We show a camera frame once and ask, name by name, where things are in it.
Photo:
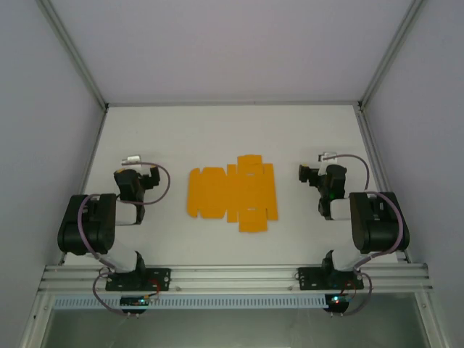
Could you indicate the orange paper box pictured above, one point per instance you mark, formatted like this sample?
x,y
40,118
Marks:
x,y
232,192

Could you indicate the aluminium side rail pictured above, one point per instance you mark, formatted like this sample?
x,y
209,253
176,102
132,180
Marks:
x,y
373,145
100,125

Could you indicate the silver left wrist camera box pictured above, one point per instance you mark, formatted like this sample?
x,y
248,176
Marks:
x,y
130,159

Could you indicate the aluminium frame post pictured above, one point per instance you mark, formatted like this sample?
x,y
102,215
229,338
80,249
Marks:
x,y
389,54
78,61

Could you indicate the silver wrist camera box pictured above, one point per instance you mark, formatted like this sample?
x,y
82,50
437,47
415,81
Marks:
x,y
328,157
130,159

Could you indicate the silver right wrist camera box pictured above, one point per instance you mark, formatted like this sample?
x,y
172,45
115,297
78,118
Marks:
x,y
328,157

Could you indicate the aluminium frame leg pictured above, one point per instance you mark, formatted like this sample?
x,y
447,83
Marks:
x,y
36,319
429,319

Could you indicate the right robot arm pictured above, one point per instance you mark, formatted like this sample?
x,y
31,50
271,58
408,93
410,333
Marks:
x,y
377,224

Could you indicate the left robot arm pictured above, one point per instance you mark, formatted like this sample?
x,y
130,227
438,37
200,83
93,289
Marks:
x,y
87,224

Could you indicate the aluminium front rail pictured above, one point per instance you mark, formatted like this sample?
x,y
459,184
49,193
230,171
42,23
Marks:
x,y
232,277

